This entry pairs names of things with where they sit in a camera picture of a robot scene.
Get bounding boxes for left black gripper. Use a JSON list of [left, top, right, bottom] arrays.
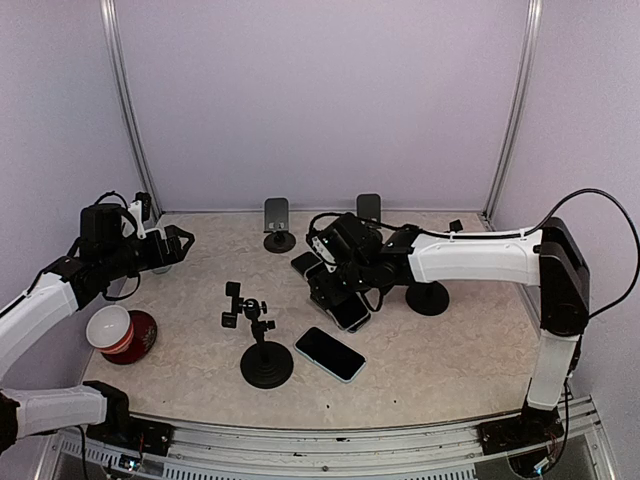
[[102, 224, 194, 280]]

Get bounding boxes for blue case phone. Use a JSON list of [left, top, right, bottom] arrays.
[[294, 327, 366, 383]]

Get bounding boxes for plate phone stand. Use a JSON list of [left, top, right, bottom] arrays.
[[263, 197, 296, 254], [356, 193, 381, 221]]

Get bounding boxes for black clamp phone stand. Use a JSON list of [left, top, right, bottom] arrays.
[[404, 224, 450, 317], [221, 281, 294, 390]]

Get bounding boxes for clear case phone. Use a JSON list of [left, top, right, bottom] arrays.
[[346, 319, 369, 334]]

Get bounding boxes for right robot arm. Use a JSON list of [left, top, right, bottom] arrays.
[[306, 213, 590, 444]]

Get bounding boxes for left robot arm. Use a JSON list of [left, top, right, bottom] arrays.
[[1, 200, 195, 450]]

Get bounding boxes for dark teal phone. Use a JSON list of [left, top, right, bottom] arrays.
[[305, 263, 371, 331]]

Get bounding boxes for top black phone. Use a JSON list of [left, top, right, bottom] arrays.
[[290, 251, 322, 277]]

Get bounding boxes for light blue mug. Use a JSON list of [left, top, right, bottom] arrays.
[[151, 266, 171, 275]]

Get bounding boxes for dark red saucer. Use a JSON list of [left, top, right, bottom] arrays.
[[102, 310, 158, 365]]

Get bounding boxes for white and red bowl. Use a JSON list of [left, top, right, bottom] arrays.
[[85, 305, 134, 354]]

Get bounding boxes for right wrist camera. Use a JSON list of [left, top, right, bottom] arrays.
[[310, 236, 338, 272]]

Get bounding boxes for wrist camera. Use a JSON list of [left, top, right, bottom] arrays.
[[128, 192, 152, 240], [310, 236, 338, 272]]

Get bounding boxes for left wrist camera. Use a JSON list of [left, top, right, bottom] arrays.
[[128, 192, 152, 240]]

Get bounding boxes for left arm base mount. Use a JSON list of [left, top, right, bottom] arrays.
[[87, 417, 174, 457]]

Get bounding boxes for front aluminium rail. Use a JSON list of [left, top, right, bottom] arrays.
[[35, 397, 619, 479]]

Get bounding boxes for left aluminium frame post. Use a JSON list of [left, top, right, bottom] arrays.
[[100, 0, 163, 221]]

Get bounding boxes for aluminium frame post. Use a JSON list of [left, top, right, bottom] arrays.
[[100, 0, 163, 221], [482, 0, 543, 225]]

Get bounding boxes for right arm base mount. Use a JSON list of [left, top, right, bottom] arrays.
[[477, 417, 564, 456]]

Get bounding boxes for right aluminium frame post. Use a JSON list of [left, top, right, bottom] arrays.
[[482, 0, 543, 225]]

